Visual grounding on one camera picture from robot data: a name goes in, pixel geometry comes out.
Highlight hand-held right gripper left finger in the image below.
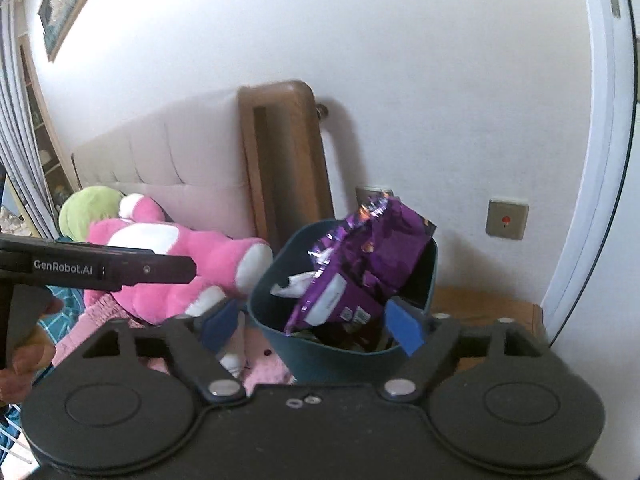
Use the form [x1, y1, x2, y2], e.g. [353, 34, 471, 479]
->
[82, 302, 247, 402]

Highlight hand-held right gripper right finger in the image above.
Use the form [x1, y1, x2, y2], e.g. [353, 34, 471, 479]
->
[382, 297, 546, 402]

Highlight teal plastic trash bin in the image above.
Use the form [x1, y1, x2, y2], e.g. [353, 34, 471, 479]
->
[247, 219, 440, 384]

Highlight purple snack bag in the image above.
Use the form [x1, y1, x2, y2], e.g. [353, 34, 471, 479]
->
[284, 195, 437, 337]

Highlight person's left hand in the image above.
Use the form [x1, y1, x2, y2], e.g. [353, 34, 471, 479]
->
[0, 297, 64, 406]

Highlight mauve folded clothes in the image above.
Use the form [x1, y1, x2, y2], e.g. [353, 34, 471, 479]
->
[52, 290, 153, 367]

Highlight green plush toy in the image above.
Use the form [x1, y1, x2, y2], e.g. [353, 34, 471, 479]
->
[58, 186, 127, 242]

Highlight pink fleece blanket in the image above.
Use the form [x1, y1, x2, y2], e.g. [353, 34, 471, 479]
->
[242, 329, 297, 386]

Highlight pink plush bear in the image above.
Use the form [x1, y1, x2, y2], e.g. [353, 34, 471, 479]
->
[82, 194, 275, 376]

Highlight wooden nightstand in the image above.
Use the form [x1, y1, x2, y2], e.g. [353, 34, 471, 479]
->
[430, 285, 547, 377]

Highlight white crumpled tissue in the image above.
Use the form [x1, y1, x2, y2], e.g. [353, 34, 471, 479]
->
[270, 270, 319, 297]

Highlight beige upholstered headboard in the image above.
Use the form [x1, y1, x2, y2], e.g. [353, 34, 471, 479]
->
[72, 87, 257, 242]

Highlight grey striped curtain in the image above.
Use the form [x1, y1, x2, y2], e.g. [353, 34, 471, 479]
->
[0, 0, 59, 241]

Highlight white and brown wardrobe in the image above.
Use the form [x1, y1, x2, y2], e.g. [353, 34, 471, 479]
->
[542, 0, 640, 357]

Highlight beige wall switch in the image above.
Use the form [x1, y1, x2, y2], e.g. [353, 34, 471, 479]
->
[486, 197, 530, 241]

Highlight white wire rack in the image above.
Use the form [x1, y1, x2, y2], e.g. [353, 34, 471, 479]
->
[0, 422, 34, 464]

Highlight framed wall picture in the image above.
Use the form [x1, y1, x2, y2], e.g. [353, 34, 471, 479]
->
[37, 0, 119, 64]

